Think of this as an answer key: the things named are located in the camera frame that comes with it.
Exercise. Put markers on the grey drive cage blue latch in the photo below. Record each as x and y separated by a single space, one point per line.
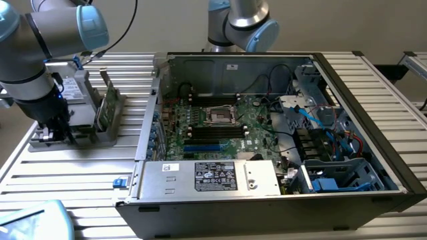
341 172

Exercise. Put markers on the black open PC case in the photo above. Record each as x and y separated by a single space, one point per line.
254 217

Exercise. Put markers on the light blue rounded cover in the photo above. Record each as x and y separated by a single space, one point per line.
36 220

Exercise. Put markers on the silver CPU socket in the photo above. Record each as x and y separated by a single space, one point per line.
219 115

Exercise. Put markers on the green graphics card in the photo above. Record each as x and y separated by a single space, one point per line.
108 105

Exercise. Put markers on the metal slat side table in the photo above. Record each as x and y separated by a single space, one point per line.
417 62

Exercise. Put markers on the blue case latch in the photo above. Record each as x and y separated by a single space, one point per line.
120 182

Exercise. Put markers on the green motherboard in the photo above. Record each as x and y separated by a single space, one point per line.
201 150

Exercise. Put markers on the silver power supply unit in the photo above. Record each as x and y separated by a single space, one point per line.
187 178

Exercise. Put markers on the black RAM slot bank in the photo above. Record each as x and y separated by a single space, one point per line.
218 132
214 99

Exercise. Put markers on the grey metal disk bay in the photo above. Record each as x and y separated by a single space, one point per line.
310 85

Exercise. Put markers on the blue expansion slot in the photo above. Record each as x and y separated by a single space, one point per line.
202 148

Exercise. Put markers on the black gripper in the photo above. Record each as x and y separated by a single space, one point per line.
40 110

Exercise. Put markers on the grey parts rack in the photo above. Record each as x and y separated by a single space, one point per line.
83 115

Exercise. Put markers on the silver hard disk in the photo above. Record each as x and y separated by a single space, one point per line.
72 88

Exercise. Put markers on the silver chipset heatsink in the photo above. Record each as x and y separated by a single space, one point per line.
250 156

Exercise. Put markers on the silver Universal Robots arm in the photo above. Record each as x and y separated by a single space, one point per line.
30 37

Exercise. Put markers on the black fan shroud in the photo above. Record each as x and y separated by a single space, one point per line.
311 145

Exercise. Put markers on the black expansion slot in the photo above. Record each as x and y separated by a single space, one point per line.
202 141

